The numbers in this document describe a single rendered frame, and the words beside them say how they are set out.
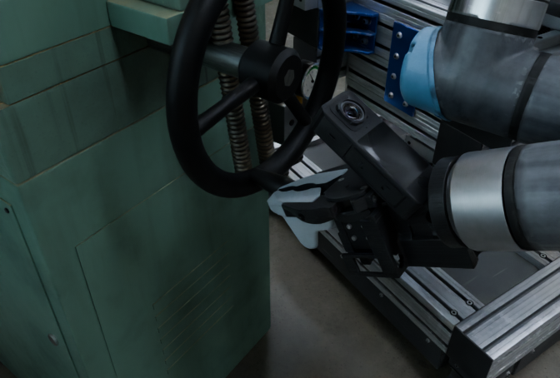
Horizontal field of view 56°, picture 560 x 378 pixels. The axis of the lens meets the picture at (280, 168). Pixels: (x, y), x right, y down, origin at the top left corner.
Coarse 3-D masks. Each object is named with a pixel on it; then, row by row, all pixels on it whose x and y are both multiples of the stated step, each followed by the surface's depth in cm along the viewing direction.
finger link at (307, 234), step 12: (276, 192) 53; (288, 192) 51; (300, 192) 50; (312, 192) 48; (276, 204) 51; (300, 228) 51; (312, 228) 50; (324, 228) 49; (300, 240) 52; (312, 240) 51
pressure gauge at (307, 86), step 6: (306, 60) 87; (306, 66) 85; (312, 66) 85; (318, 66) 87; (306, 72) 84; (312, 72) 87; (306, 78) 85; (312, 78) 87; (300, 84) 85; (306, 84) 86; (312, 84) 88; (300, 90) 86; (306, 90) 87; (300, 96) 87; (306, 96) 87
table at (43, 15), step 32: (0, 0) 48; (32, 0) 50; (64, 0) 53; (96, 0) 56; (128, 0) 57; (256, 0) 63; (0, 32) 49; (32, 32) 51; (64, 32) 54; (160, 32) 54; (0, 64) 50
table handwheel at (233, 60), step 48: (192, 0) 44; (288, 0) 53; (336, 0) 60; (192, 48) 44; (240, 48) 57; (288, 48) 54; (336, 48) 64; (192, 96) 45; (240, 96) 52; (288, 96) 56; (192, 144) 48; (288, 144) 65; (240, 192) 57
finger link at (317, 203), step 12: (288, 204) 48; (300, 204) 47; (312, 204) 46; (324, 204) 45; (336, 204) 44; (348, 204) 44; (288, 216) 49; (300, 216) 47; (312, 216) 45; (324, 216) 45
